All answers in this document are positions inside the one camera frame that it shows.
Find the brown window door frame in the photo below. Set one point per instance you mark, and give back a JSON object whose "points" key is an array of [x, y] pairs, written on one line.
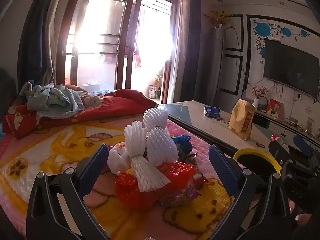
{"points": [[130, 55]]}

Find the blue flower wall decal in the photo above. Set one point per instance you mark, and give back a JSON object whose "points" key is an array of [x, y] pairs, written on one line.
{"points": [[263, 28]]}

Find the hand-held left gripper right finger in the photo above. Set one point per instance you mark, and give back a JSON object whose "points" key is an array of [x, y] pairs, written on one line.
{"points": [[222, 167]]}

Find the white foam fruit net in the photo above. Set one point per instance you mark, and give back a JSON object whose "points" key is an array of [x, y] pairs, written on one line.
{"points": [[160, 145], [147, 172]]}

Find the white coffee table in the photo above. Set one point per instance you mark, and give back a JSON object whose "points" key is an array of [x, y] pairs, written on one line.
{"points": [[200, 127]]}

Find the red picture frame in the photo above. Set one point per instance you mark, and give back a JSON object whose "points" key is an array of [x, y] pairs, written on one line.
{"points": [[275, 108]]}

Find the white plastic bag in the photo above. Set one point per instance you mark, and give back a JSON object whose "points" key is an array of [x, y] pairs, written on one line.
{"points": [[117, 158]]}

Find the red quilt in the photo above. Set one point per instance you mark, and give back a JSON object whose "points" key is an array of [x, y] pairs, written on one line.
{"points": [[112, 105]]}

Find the yellow artificial flowers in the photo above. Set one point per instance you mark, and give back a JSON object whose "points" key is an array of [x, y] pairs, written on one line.
{"points": [[218, 17]]}

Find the white vase with red flowers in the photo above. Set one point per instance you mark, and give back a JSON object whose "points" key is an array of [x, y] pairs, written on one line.
{"points": [[255, 102]]}

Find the brown paper bag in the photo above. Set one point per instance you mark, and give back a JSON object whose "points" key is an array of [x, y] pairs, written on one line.
{"points": [[241, 122]]}

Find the red paper cup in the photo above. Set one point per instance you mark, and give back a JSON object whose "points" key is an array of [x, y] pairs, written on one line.
{"points": [[275, 138]]}

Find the white paper wall notice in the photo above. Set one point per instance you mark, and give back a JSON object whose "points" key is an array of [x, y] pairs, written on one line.
{"points": [[308, 110]]}

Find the dried plant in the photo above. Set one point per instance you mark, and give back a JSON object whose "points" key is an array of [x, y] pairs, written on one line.
{"points": [[158, 81]]}

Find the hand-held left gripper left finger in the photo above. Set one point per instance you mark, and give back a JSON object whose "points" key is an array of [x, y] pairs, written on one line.
{"points": [[95, 165]]}

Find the blue tissue packet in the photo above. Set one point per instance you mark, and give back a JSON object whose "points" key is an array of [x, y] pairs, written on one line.
{"points": [[212, 111]]}

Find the blue plastic wrapper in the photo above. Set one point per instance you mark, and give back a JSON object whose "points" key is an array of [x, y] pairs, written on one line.
{"points": [[182, 141]]}

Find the black television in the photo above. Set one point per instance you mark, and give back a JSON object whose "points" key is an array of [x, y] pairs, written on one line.
{"points": [[292, 67]]}

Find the white television cabinet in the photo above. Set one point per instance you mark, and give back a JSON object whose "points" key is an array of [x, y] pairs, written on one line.
{"points": [[287, 127]]}

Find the white paint bucket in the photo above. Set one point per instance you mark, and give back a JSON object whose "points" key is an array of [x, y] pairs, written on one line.
{"points": [[152, 92]]}

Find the floral white cloth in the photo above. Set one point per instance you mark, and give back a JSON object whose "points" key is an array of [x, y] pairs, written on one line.
{"points": [[92, 102]]}

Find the red plastic bag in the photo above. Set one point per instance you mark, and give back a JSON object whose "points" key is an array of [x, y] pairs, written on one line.
{"points": [[130, 192]]}

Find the round black ornament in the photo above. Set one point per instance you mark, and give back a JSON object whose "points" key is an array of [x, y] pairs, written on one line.
{"points": [[263, 105]]}

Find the pink yellow printed blanket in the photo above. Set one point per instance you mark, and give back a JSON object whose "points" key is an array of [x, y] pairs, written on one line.
{"points": [[50, 155]]}

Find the yellow rimmed bin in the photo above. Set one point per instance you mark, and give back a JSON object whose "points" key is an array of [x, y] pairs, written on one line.
{"points": [[250, 150]]}

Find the dark grey curtain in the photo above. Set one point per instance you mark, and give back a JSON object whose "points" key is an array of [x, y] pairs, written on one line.
{"points": [[35, 50], [187, 55]]}

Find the person's right hand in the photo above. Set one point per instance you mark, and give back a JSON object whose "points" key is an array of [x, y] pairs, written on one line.
{"points": [[303, 218]]}

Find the dark shiny snack wrapper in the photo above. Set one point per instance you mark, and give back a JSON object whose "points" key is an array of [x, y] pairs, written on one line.
{"points": [[188, 158]]}

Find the light blue clothing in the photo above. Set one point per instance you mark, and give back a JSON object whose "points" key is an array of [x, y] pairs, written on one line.
{"points": [[55, 100]]}

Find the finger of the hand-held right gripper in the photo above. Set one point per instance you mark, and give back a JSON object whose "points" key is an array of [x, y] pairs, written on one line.
{"points": [[302, 143], [277, 152]]}

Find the grey standing air conditioner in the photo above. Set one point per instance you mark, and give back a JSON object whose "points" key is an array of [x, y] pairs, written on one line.
{"points": [[217, 67]]}

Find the purple candy wrapper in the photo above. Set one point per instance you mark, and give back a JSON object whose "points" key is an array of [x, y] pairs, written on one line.
{"points": [[186, 195]]}

